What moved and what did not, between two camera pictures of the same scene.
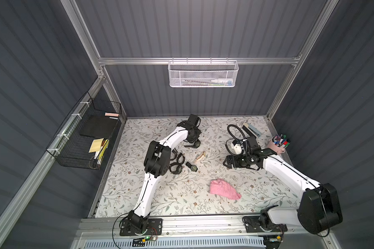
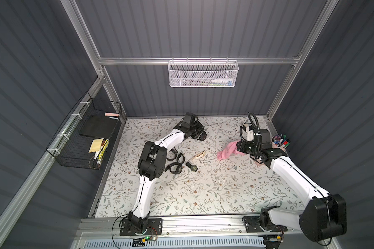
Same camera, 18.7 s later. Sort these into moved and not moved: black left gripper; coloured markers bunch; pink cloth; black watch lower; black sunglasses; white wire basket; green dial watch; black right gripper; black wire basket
Moved: black sunglasses; pink cloth; black right gripper
Not moved: white wire basket; black left gripper; black wire basket; coloured markers bunch; green dial watch; black watch lower
